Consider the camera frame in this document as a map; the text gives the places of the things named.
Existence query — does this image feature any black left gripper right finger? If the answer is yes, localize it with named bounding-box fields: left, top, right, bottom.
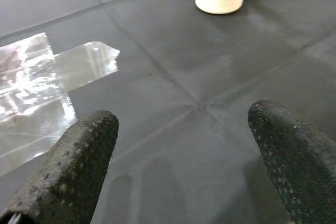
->
left=248, top=100, right=336, bottom=224

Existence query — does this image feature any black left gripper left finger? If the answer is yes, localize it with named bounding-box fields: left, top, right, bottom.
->
left=0, top=110, right=119, bottom=224

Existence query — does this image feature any black tablecloth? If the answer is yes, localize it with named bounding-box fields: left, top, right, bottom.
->
left=0, top=0, right=336, bottom=224

